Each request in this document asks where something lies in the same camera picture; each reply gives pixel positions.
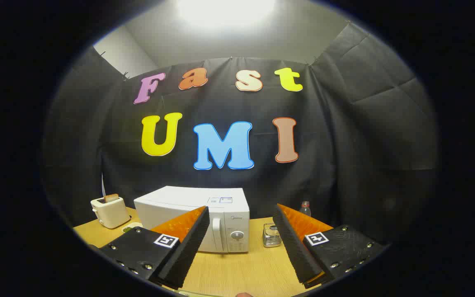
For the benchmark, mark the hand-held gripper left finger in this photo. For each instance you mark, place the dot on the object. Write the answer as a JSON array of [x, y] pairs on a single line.
[[188, 247]]

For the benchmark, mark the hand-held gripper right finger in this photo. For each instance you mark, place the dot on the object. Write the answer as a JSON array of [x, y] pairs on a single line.
[[293, 247]]

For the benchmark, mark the white microwave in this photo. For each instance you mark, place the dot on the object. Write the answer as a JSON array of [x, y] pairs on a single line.
[[179, 202]]

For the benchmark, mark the clear plastic water bottle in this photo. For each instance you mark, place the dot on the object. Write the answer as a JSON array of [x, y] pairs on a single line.
[[305, 209]]

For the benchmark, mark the white divided bean dish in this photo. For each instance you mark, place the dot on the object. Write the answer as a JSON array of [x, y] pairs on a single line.
[[132, 227]]

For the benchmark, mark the cream toaster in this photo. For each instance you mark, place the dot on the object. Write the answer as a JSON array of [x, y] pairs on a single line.
[[111, 214]]

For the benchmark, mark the slice of toast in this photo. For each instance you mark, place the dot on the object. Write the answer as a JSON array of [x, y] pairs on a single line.
[[111, 198]]

